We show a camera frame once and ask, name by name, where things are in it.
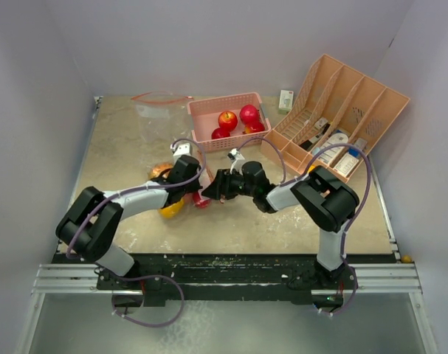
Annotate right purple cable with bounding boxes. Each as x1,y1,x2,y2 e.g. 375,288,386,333
236,138,372,318

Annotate fake yellow pepper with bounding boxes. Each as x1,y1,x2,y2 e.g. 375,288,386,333
158,199,185,219

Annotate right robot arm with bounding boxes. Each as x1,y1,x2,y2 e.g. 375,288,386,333
201,161,359,288

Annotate fake red apple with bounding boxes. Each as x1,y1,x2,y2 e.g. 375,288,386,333
218,111,238,131
243,121,265,134
211,128,230,139
239,104,261,125

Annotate orange desk file organizer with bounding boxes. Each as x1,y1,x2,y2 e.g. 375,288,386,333
261,54,410,174

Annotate small white box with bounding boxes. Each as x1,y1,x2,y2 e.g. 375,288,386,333
278,89,294,114

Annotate fake red yellow mango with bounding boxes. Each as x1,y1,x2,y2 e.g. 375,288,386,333
192,192,211,209

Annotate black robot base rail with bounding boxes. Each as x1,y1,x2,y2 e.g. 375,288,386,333
94,254,358,308

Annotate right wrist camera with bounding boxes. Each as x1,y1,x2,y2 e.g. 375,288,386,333
227,148,246,173

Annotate fake pineapple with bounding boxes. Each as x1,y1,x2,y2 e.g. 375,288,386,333
148,162,173,179

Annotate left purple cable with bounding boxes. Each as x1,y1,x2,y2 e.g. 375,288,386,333
65,138,208,328

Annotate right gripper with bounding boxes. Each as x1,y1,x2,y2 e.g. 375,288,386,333
201,168,256,201

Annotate clear zip bag mixed fruit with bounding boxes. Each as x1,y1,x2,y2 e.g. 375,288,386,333
149,174,203,213

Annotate clear zip bag red apples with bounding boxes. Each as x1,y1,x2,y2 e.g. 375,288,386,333
131,91,194,143

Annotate purple cable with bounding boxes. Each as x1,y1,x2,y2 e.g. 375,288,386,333
236,138,372,318
65,138,208,328

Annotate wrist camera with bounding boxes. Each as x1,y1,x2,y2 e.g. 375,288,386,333
170,142,193,161
227,148,246,173

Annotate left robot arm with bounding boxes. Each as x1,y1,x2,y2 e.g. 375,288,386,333
55,155,205,289

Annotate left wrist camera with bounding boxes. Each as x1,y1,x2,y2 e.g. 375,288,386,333
170,142,193,161

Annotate pink plastic basket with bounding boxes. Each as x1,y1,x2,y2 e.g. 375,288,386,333
187,92,271,152

